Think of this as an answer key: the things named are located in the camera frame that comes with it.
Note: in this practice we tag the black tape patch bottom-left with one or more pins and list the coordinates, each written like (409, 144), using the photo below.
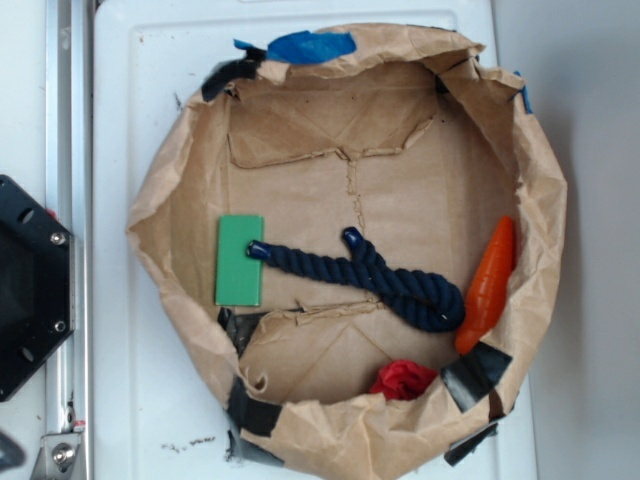
(256, 416)

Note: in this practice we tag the blue painter tape piece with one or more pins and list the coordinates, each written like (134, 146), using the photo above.
(310, 48)

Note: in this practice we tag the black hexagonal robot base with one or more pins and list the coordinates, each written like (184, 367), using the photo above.
(35, 286)

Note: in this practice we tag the black tape patch right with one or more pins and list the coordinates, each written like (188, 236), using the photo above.
(474, 375)

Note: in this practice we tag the white plastic tray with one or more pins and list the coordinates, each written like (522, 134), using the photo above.
(153, 417)

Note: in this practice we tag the brown paper bag bin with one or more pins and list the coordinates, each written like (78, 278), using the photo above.
(411, 140)

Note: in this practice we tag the metal corner bracket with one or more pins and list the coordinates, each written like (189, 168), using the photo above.
(61, 457)

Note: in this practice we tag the aluminium extrusion rail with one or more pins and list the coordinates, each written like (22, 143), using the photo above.
(68, 191)

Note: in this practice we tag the orange plastic carrot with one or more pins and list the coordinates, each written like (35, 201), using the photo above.
(486, 297)

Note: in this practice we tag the green rectangular block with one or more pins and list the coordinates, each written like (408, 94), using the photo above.
(238, 276)

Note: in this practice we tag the red crumpled cloth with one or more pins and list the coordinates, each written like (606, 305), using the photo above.
(403, 380)

